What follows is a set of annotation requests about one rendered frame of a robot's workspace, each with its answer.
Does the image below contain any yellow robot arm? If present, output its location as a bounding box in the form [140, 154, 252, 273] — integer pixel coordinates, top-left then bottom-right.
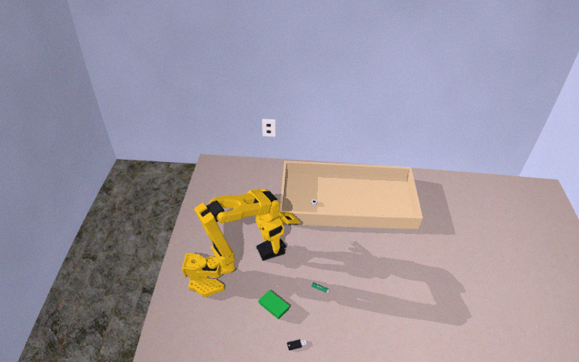
[184, 189, 280, 297]

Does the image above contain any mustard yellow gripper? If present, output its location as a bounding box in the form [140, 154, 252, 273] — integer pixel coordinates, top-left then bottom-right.
[255, 212, 300, 254]

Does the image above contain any green cylinder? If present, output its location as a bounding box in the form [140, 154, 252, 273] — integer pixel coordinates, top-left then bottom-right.
[312, 283, 329, 293]

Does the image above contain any black usb flash drive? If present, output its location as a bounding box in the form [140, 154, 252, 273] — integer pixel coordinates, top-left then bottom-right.
[287, 340, 306, 351]

